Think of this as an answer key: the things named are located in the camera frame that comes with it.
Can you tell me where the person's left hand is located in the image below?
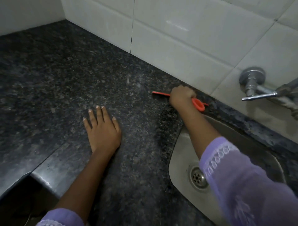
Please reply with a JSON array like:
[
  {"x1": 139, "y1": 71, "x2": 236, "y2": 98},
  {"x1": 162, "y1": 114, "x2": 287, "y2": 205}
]
[{"x1": 83, "y1": 105, "x2": 122, "y2": 154}]

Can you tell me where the person's right hand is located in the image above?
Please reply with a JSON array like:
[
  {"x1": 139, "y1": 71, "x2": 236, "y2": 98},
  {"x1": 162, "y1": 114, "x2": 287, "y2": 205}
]
[{"x1": 169, "y1": 85, "x2": 197, "y2": 111}]

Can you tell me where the orange plastic handled tool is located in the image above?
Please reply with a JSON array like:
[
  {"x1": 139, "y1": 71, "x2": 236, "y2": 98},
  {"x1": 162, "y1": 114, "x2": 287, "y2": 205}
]
[{"x1": 152, "y1": 91, "x2": 209, "y2": 112}]

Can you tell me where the person's left forearm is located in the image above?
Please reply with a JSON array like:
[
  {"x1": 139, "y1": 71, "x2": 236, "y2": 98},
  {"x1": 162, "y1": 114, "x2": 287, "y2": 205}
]
[{"x1": 55, "y1": 150, "x2": 117, "y2": 213}]

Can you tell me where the person's right forearm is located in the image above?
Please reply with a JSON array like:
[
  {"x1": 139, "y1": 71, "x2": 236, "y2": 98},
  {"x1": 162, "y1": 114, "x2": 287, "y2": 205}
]
[{"x1": 173, "y1": 108, "x2": 221, "y2": 161}]

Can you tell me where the stainless steel sink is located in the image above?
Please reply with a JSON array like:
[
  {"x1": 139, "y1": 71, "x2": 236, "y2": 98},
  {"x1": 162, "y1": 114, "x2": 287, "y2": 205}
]
[{"x1": 168, "y1": 114, "x2": 287, "y2": 226}]

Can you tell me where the round metal sink drain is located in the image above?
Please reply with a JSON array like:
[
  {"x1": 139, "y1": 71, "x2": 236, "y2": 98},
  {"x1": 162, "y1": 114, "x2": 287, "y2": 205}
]
[{"x1": 189, "y1": 164, "x2": 209, "y2": 189}]

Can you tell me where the purple left sleeve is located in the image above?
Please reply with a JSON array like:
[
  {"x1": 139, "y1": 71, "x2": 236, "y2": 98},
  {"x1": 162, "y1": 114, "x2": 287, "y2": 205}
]
[{"x1": 36, "y1": 208, "x2": 85, "y2": 226}]

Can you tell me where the purple right sleeve with lace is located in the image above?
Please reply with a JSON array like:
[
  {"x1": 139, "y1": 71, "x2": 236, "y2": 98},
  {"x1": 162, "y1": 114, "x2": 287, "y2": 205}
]
[{"x1": 199, "y1": 136, "x2": 298, "y2": 226}]

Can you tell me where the chrome wall tap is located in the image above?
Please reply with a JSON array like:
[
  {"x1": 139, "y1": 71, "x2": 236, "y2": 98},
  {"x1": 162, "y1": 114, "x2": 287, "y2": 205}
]
[{"x1": 239, "y1": 67, "x2": 298, "y2": 121}]

